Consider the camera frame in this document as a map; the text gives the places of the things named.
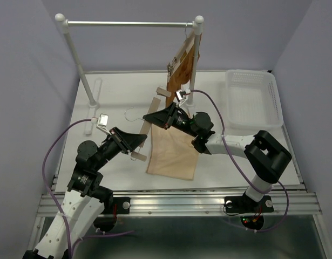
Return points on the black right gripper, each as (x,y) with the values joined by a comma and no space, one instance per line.
(163,118)

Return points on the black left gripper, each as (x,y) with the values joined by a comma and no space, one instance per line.
(127,142)

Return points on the beige underwear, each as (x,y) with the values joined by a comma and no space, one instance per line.
(172,154)

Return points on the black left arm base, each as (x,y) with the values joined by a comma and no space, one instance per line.
(108,219)

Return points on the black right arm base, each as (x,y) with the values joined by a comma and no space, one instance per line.
(250,212)

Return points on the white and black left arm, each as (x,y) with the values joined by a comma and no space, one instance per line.
(84,198)

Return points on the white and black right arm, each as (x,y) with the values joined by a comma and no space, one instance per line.
(266,155)

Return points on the brown underwear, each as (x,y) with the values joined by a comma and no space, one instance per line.
(180,79)

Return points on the wooden hanger with brown underwear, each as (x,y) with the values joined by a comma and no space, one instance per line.
(179,62)

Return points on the white clothes rack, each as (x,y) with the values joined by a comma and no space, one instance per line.
(102,47)

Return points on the white plastic basket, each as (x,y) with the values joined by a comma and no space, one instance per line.
(253,100)

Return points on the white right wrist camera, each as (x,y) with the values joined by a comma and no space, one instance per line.
(182,96)

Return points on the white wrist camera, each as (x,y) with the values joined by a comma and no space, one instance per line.
(102,123)
(182,96)

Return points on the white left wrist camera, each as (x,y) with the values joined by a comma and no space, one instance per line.
(102,123)

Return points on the aluminium mounting rail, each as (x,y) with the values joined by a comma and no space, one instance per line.
(205,202)

